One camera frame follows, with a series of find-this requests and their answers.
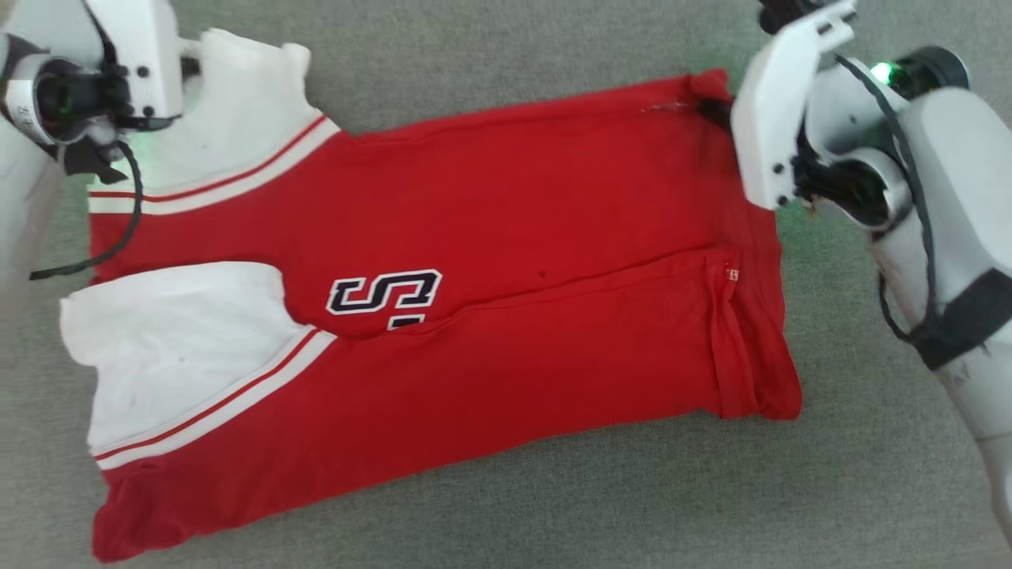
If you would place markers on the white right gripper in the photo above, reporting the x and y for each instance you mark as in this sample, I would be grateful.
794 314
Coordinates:
771 118

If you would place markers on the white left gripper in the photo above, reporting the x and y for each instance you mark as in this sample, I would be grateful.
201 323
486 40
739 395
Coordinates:
142 55

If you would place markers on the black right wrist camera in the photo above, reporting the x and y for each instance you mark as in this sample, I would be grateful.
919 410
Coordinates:
779 14

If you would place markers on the red and white shirt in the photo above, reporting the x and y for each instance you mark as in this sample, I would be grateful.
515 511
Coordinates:
514 237

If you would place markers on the grey fabric sofa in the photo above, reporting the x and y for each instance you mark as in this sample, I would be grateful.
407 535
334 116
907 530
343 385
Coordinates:
474 521

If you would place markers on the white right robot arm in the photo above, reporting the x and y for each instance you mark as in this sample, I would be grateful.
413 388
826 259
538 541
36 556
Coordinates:
957 174

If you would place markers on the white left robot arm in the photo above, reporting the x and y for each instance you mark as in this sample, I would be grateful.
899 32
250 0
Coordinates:
24 182

